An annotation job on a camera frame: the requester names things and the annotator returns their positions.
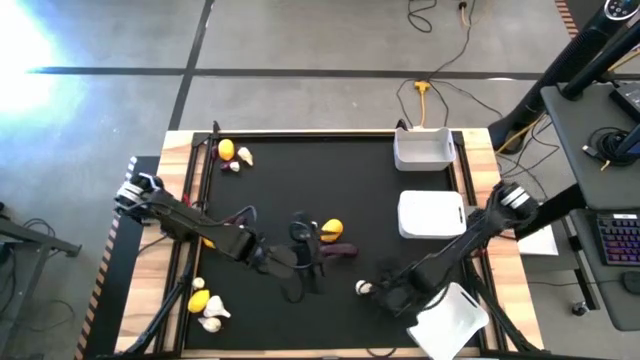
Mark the large white garlic bulb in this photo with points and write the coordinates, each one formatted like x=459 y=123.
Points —
x=215 y=307

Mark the grey keyboard shelf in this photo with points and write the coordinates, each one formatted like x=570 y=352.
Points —
x=620 y=300

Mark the small purple eggplant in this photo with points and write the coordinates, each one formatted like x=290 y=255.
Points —
x=225 y=166
x=236 y=219
x=215 y=152

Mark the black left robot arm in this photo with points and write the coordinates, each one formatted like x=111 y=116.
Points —
x=190 y=222

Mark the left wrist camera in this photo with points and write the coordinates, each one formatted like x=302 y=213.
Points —
x=299 y=231

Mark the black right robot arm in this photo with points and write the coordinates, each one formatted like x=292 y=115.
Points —
x=475 y=235

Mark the white plastic basket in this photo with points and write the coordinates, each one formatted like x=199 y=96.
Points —
x=430 y=215
x=450 y=330
x=424 y=150

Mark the black metal stand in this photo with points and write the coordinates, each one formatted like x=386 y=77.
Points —
x=40 y=239

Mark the black tower fan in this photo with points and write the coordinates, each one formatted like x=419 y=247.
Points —
x=560 y=65

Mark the black table mat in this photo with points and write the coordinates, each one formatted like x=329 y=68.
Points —
x=300 y=175

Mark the grey desk top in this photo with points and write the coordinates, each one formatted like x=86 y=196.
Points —
x=575 y=165

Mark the desk caster wheel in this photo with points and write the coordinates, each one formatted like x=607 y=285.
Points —
x=580 y=308

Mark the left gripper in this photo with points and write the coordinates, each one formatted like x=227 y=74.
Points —
x=282 y=262

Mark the small white garlic bulb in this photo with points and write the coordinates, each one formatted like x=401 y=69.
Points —
x=234 y=166

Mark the backlit black keyboard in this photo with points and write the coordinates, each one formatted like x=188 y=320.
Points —
x=620 y=240

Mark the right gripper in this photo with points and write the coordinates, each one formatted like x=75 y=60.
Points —
x=400 y=292

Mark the black desk beam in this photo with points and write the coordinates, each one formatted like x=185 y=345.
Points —
x=555 y=210

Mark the long purple eggplant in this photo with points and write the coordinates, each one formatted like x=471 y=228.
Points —
x=342 y=249

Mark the white paper sheet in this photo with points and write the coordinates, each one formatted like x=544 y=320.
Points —
x=540 y=245

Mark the black striped-edge floor mat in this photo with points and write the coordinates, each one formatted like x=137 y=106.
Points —
x=110 y=310

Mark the black computer mouse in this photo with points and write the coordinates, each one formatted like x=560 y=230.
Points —
x=632 y=283

